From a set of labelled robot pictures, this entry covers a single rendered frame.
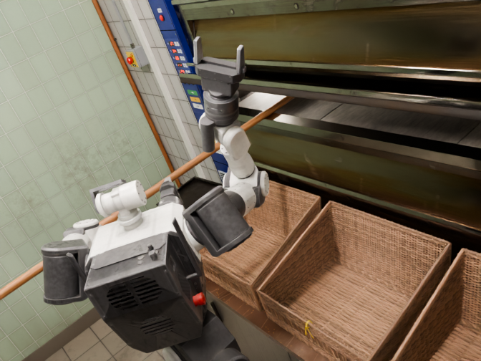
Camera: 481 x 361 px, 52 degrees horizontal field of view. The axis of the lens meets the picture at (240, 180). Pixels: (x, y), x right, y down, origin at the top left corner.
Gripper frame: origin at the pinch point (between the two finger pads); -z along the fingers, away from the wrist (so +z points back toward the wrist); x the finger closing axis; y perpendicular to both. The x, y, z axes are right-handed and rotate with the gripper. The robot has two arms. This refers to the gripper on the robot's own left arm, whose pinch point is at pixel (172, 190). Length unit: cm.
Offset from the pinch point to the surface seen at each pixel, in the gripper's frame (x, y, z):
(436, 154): 2, 87, 30
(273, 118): 1, 45, -36
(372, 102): -22, 71, 32
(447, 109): -22, 83, 51
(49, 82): -31, -66, -115
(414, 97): -25, 79, 43
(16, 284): -1, -53, 28
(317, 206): 37, 50, -15
